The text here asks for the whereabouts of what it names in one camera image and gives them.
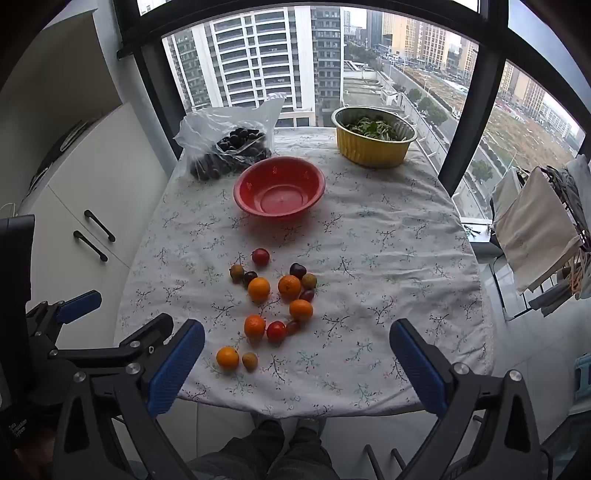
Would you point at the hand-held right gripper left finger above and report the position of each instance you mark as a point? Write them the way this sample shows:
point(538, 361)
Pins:
point(178, 364)

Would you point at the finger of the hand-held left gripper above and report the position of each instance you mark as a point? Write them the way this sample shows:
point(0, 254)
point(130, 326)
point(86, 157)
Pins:
point(81, 302)
point(150, 332)

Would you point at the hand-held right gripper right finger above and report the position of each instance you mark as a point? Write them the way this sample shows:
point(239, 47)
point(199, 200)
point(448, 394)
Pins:
point(418, 364)

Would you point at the small brown longan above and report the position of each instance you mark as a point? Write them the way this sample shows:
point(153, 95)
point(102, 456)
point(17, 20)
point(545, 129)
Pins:
point(237, 272)
point(250, 361)

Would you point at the red cherry tomato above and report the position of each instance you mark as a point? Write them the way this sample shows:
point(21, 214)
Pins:
point(260, 256)
point(276, 331)

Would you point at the textured mandarin orange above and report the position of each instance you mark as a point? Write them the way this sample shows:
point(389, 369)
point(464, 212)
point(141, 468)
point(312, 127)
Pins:
point(301, 309)
point(289, 286)

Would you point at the dark red grape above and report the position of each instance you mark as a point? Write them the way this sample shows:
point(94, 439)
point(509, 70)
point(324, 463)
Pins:
point(307, 295)

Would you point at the large brown longan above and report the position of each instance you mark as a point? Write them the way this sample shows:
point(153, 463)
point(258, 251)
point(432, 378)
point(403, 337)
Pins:
point(309, 280)

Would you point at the large dark cherry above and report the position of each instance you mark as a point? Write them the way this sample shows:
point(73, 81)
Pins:
point(298, 270)

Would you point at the red plastic colander bowl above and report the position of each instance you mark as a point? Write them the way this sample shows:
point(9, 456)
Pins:
point(277, 189)

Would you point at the floral white tablecloth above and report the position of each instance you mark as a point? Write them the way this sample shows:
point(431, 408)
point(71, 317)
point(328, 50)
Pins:
point(392, 258)

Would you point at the person's dark trousers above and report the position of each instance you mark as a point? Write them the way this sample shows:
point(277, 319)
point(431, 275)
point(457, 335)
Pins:
point(258, 452)

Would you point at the white cabinet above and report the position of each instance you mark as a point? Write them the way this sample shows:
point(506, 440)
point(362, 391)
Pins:
point(111, 180)

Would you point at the teal plastic stool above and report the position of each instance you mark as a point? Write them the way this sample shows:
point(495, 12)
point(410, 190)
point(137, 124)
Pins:
point(582, 378)

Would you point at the pile of brown chestnuts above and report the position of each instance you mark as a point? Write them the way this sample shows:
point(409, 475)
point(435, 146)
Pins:
point(240, 141)

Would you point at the clear plastic bag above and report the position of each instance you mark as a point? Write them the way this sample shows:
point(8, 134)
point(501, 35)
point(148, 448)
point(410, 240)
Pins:
point(203, 124)

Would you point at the clothes drying rack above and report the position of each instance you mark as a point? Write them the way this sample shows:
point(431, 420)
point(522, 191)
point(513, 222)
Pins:
point(568, 203)

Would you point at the yellow foil bowl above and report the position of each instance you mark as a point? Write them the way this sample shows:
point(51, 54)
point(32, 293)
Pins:
point(369, 147)

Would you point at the green leafy vegetables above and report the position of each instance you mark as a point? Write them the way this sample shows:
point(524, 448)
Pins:
point(376, 128)

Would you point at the white high-rise building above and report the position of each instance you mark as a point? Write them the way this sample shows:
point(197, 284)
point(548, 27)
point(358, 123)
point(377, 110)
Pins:
point(249, 60)

